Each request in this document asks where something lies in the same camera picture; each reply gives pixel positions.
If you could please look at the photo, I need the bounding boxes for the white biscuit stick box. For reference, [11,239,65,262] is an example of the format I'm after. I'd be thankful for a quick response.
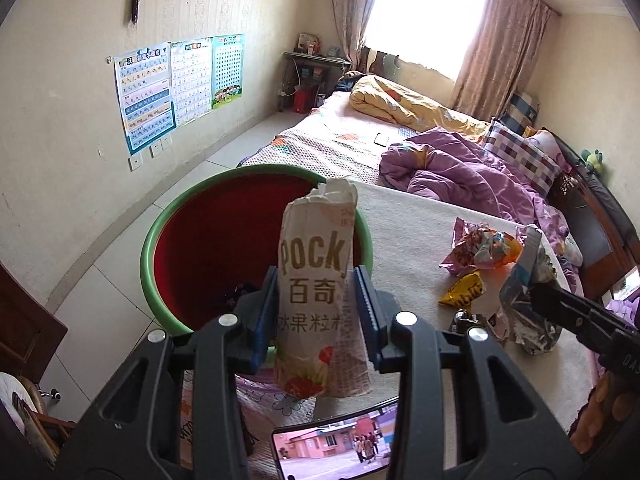
[272,176,373,401]

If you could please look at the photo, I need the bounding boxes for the smartphone with lit screen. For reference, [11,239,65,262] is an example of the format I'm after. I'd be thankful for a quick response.
[271,397,401,480]

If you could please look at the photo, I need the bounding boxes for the dark green chair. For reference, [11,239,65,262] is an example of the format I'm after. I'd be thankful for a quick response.
[361,46,401,78]

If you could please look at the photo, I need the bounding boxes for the dark clothes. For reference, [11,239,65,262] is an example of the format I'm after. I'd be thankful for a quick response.
[334,71,371,93]

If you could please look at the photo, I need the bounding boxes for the pink pillow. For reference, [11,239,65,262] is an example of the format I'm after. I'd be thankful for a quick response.
[525,129,571,171]

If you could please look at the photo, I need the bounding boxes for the white printed bag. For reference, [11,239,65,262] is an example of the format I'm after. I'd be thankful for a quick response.
[0,372,56,466]

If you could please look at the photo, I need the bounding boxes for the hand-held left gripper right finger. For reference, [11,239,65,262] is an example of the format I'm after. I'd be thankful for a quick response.
[353,265,586,480]

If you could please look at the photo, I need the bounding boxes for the bright window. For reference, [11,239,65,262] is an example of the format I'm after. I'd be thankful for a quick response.
[362,0,488,81]

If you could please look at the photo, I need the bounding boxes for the wooden chair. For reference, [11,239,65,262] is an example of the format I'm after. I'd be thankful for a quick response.
[0,262,68,376]

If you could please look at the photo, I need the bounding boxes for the white chart wall poster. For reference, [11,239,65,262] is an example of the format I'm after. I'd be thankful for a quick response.
[170,40,215,128]

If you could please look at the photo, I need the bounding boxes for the blue bordered wall poster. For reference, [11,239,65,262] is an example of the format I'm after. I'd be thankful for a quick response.
[114,41,177,156]

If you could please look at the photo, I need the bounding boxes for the wide beige curtain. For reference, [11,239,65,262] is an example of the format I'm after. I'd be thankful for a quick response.
[452,0,551,121]

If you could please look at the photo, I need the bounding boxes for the cream blanket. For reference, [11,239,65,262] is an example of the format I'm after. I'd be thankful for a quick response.
[312,180,598,441]

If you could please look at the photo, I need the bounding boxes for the yellow snack packet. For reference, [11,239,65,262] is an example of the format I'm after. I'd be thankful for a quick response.
[439,271,485,308]

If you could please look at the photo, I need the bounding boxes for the red bag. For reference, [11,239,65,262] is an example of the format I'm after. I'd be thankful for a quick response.
[292,85,318,115]

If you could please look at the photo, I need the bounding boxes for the purple floral cloth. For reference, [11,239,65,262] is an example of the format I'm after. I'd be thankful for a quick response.
[605,292,640,331]

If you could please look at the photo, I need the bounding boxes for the red basin with green rim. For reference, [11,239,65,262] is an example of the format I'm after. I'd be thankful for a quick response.
[140,163,374,341]

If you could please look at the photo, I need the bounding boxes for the yellow quilt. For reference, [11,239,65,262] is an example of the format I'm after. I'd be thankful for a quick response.
[349,74,493,141]

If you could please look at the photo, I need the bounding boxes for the narrow beige curtain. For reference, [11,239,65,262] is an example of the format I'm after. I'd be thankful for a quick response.
[327,0,388,73]

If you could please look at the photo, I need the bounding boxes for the dark desk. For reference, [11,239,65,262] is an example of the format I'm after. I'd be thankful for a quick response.
[280,51,351,113]

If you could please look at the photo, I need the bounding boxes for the green number wall poster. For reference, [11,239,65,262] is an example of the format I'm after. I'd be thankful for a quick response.
[211,34,246,110]

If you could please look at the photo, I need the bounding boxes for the blue striped cushion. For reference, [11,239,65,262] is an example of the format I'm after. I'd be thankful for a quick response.
[502,91,541,133]

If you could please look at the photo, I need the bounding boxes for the purple quilt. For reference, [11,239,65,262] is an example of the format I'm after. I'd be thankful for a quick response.
[378,126,586,301]

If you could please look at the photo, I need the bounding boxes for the pink plastic wrapper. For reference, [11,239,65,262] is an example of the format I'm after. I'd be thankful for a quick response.
[440,217,526,278]

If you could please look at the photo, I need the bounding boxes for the green plush toy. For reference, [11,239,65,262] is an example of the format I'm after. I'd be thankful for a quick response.
[580,147,606,176]

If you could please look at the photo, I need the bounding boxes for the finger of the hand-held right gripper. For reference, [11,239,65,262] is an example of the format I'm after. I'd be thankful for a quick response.
[550,282,626,328]
[531,287,608,348]

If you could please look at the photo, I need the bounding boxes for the checkered pillow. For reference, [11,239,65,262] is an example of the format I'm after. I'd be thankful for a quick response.
[482,119,561,196]

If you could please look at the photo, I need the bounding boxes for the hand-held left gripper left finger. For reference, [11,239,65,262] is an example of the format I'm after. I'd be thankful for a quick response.
[56,266,280,480]

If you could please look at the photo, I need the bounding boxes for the dark wooden headboard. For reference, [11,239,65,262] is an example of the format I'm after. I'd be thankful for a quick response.
[537,127,640,301]

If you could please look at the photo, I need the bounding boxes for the silver blue foil wrapper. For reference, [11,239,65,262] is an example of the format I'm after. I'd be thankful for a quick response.
[499,225,563,356]

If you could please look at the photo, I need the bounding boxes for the colourful crumpled wrapper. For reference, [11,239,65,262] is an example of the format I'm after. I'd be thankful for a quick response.
[472,227,524,267]

